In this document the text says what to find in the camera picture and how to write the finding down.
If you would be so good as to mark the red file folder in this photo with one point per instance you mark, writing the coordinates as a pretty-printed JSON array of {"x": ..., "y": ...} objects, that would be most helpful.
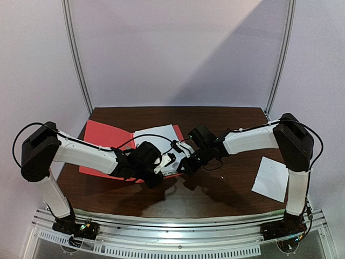
[{"x": 110, "y": 136}]

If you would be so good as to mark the small white paper sheet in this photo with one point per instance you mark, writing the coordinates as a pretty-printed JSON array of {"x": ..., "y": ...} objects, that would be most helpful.
[{"x": 271, "y": 180}]

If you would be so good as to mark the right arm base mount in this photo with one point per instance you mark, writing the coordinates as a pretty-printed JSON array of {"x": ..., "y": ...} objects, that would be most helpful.
[{"x": 288, "y": 232}]

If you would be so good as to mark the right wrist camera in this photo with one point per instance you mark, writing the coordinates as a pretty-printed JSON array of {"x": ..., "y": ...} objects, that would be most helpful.
[{"x": 200, "y": 136}]

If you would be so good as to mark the metal bottom folder clip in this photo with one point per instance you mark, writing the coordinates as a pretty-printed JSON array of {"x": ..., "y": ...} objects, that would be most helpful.
[{"x": 169, "y": 173}]

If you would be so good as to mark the left aluminium corner post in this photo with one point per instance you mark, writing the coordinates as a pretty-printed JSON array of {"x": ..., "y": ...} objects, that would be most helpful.
[{"x": 66, "y": 6}]

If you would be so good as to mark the large white paper sheet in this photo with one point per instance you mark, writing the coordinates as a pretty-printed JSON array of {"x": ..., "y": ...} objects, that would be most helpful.
[{"x": 160, "y": 137}]

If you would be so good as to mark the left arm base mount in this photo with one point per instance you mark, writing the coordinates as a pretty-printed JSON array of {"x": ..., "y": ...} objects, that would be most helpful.
[{"x": 77, "y": 231}]

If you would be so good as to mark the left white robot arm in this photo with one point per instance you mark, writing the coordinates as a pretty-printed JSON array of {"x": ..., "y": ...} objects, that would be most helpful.
[{"x": 47, "y": 145}]

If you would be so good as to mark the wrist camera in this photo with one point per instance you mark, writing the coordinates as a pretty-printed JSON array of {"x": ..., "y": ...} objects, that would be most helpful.
[
  {"x": 200, "y": 136},
  {"x": 148, "y": 158}
]

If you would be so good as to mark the aluminium front rail frame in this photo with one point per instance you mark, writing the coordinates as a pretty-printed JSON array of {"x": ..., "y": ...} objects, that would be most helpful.
[{"x": 215, "y": 237}]

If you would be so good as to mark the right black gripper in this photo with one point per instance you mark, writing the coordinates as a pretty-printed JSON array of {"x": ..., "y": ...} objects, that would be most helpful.
[{"x": 192, "y": 161}]

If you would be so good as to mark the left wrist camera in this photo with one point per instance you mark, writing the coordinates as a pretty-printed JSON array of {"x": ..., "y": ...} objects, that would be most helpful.
[{"x": 148, "y": 158}]

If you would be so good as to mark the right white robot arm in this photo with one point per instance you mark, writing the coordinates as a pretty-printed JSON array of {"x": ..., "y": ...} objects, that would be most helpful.
[{"x": 287, "y": 134}]

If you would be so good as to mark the aluminium corner post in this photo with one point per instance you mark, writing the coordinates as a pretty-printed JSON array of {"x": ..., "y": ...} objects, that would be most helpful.
[
  {"x": 282, "y": 57},
  {"x": 66, "y": 6}
]

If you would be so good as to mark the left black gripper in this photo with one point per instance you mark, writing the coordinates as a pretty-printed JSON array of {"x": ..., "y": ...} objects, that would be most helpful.
[{"x": 152, "y": 184}]

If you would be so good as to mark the right aluminium corner post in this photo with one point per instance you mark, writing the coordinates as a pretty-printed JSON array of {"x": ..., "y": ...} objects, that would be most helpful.
[{"x": 282, "y": 57}]

